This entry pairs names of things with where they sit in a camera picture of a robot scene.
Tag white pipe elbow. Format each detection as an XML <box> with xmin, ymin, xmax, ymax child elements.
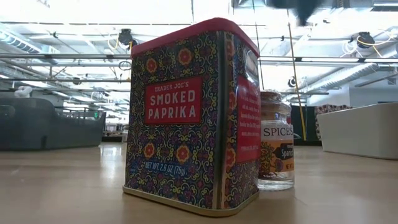
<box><xmin>14</xmin><ymin>85</ymin><xmax>34</xmax><ymax>99</ymax></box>

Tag black ceiling cable reel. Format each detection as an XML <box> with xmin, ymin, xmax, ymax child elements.
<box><xmin>117</xmin><ymin>27</ymin><xmax>138</xmax><ymax>47</ymax></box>
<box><xmin>349</xmin><ymin>30</ymin><xmax>377</xmax><ymax>49</ymax></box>

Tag white plastic bin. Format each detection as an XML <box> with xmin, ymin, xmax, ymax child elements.
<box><xmin>316</xmin><ymin>101</ymin><xmax>398</xmax><ymax>161</ymax></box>

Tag yellow hanging cable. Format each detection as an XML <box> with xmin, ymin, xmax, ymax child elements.
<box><xmin>287</xmin><ymin>22</ymin><xmax>307</xmax><ymax>141</ymax></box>

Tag cork-lidded glass spice jar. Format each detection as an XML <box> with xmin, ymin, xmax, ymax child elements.
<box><xmin>257</xmin><ymin>89</ymin><xmax>295</xmax><ymax>191</ymax></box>

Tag red-lidded smoked paprika tin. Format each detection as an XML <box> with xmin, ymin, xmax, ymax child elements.
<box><xmin>122</xmin><ymin>17</ymin><xmax>261</xmax><ymax>218</ymax></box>

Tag dark grey plastic bin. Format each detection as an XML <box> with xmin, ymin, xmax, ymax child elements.
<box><xmin>0</xmin><ymin>97</ymin><xmax>107</xmax><ymax>152</ymax></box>

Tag grey overhead metal rail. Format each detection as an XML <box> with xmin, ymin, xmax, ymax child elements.
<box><xmin>0</xmin><ymin>53</ymin><xmax>398</xmax><ymax>63</ymax></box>

